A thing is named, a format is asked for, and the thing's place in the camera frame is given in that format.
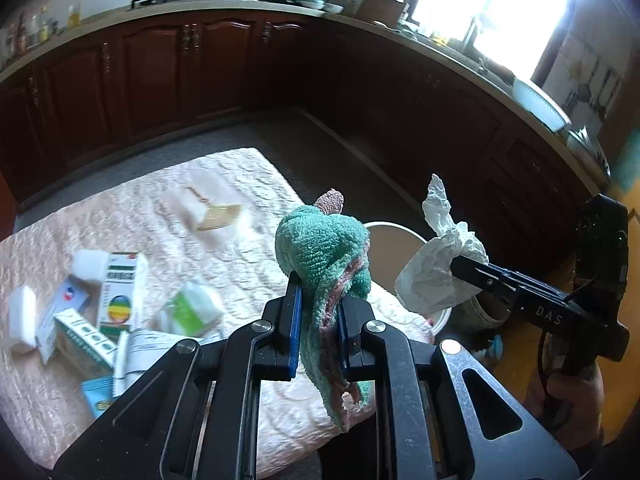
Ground small white box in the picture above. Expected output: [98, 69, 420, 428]
[71, 248, 110, 287]

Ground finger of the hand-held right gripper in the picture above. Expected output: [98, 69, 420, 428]
[451, 255, 567, 311]

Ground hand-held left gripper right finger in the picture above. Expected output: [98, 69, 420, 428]
[337, 296, 581, 480]

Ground row of seasoning bottles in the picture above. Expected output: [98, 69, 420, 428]
[4, 6, 63, 61]

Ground green terry towel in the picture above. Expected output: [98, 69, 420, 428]
[275, 189, 373, 433]

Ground pink quilted table cover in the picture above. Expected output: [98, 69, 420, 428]
[0, 147, 436, 471]

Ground white plastic bucket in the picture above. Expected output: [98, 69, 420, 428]
[362, 221, 453, 346]

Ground teal snack packet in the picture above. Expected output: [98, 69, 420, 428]
[81, 375, 119, 419]

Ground person's right hand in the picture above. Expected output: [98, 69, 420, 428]
[545, 365, 607, 444]

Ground white paper leaflet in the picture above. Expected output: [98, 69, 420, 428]
[112, 329, 222, 402]

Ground dirty grey bucket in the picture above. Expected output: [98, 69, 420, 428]
[469, 291, 516, 332]

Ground rainbow ball medicine box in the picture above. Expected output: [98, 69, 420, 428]
[97, 251, 147, 337]

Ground clear plastic wrapper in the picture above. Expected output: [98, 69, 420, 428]
[184, 184, 244, 234]

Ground long white box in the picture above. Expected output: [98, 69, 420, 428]
[7, 285, 39, 356]

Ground green and white medicine box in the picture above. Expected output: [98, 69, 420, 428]
[52, 309, 119, 379]

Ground blue and white medicine box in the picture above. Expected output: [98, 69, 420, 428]
[36, 274, 92, 363]

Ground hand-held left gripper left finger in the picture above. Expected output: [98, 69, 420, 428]
[50, 270, 303, 480]

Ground white bowl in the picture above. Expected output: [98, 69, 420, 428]
[301, 0, 346, 16]

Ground white tissue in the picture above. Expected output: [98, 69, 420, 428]
[395, 174, 490, 314]

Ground white wash basin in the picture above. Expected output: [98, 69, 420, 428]
[511, 76, 572, 132]

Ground dark wooden kitchen cabinets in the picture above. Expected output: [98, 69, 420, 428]
[0, 9, 612, 283]

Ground green tissue pack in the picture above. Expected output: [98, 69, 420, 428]
[159, 280, 224, 337]

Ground kitchen window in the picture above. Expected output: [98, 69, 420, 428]
[407, 0, 591, 76]

